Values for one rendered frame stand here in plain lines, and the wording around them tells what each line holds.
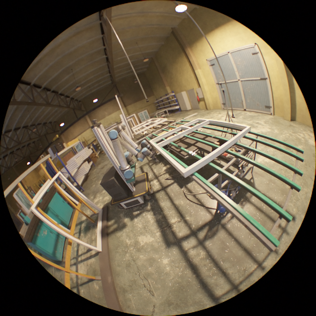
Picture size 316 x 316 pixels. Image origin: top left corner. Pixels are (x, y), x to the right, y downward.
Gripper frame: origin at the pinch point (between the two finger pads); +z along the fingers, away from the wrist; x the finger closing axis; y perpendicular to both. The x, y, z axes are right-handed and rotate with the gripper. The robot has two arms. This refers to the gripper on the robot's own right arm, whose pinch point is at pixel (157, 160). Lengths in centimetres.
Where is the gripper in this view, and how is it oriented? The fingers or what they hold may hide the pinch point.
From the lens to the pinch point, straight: 177.4
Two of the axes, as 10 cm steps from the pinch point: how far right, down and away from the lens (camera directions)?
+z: 6.5, 5.1, 5.6
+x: 3.5, 4.5, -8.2
